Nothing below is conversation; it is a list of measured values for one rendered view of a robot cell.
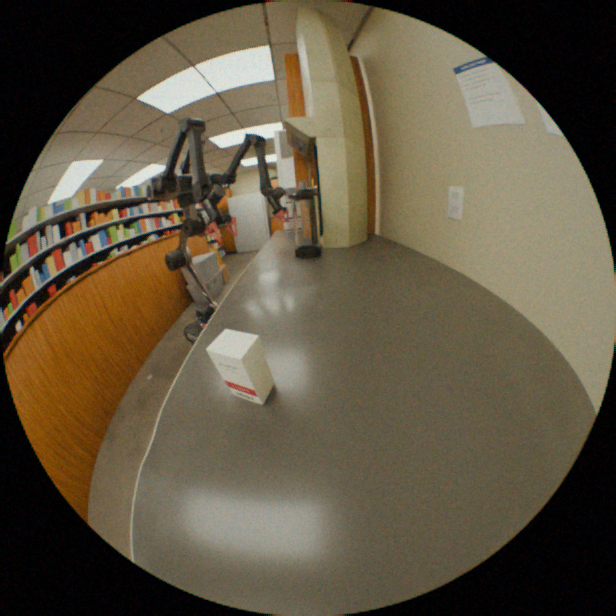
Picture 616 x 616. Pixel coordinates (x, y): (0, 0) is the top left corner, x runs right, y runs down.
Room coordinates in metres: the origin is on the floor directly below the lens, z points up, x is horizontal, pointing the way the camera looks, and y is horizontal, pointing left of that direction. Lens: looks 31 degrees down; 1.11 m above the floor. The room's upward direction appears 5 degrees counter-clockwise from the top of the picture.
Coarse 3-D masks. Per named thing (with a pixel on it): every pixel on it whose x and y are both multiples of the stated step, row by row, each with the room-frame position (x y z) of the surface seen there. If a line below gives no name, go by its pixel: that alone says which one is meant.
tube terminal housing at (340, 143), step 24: (312, 96) 0.76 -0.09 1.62; (336, 96) 0.76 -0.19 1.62; (336, 120) 0.76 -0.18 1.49; (360, 120) 0.89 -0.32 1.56; (336, 144) 0.76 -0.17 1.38; (360, 144) 0.87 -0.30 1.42; (336, 168) 0.76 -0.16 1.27; (360, 168) 0.86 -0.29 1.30; (336, 192) 0.76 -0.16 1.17; (360, 192) 0.85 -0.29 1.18; (336, 216) 0.76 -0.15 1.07; (360, 216) 0.85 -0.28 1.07; (336, 240) 0.76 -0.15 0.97; (360, 240) 0.85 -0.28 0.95
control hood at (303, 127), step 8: (288, 120) 0.76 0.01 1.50; (296, 120) 0.76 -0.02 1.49; (304, 120) 0.76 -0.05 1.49; (312, 120) 0.76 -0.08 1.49; (288, 128) 0.83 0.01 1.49; (296, 128) 0.77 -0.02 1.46; (304, 128) 0.76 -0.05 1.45; (312, 128) 0.76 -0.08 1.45; (288, 136) 0.93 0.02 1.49; (304, 136) 0.79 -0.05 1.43; (312, 136) 0.76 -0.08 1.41; (288, 144) 1.06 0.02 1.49; (312, 144) 0.85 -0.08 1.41
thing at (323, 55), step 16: (304, 16) 0.76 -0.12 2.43; (320, 16) 0.77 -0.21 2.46; (304, 32) 0.76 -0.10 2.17; (320, 32) 0.77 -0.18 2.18; (336, 32) 0.86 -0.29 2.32; (304, 48) 0.78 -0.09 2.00; (320, 48) 0.77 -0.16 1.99; (336, 48) 0.82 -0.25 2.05; (304, 64) 0.87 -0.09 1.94; (320, 64) 0.77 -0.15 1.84; (336, 64) 0.79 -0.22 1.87; (304, 80) 0.96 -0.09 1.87; (320, 80) 0.77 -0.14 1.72; (336, 80) 0.77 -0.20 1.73; (352, 80) 0.88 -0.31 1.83; (304, 96) 1.05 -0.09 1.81
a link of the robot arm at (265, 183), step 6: (252, 138) 1.22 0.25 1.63; (252, 144) 1.23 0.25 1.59; (258, 144) 1.23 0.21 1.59; (264, 144) 1.27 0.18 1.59; (258, 150) 1.24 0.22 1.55; (264, 150) 1.26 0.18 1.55; (258, 156) 1.24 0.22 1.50; (264, 156) 1.25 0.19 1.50; (258, 162) 1.25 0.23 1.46; (264, 162) 1.24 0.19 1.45; (258, 168) 1.25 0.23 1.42; (264, 168) 1.23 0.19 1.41; (264, 174) 1.23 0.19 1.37; (264, 180) 1.22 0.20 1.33; (270, 180) 1.26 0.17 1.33; (264, 186) 1.22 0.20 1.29; (270, 186) 1.26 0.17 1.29
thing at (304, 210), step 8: (312, 192) 0.62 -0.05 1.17; (296, 200) 0.63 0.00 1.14; (304, 200) 0.62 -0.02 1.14; (312, 200) 0.63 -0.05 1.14; (296, 208) 0.63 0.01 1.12; (304, 208) 0.62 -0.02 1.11; (312, 208) 0.63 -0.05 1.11; (296, 216) 0.64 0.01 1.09; (304, 216) 0.62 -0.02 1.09; (312, 216) 0.63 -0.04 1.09; (296, 224) 0.64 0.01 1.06; (304, 224) 0.62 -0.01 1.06; (312, 224) 0.63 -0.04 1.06; (296, 232) 0.64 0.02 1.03; (304, 232) 0.63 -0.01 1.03; (312, 232) 0.63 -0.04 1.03; (296, 240) 0.65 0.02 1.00; (304, 240) 0.63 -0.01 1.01; (312, 240) 0.63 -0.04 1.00; (296, 248) 0.65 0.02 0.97; (304, 248) 0.63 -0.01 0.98; (312, 248) 0.63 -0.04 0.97
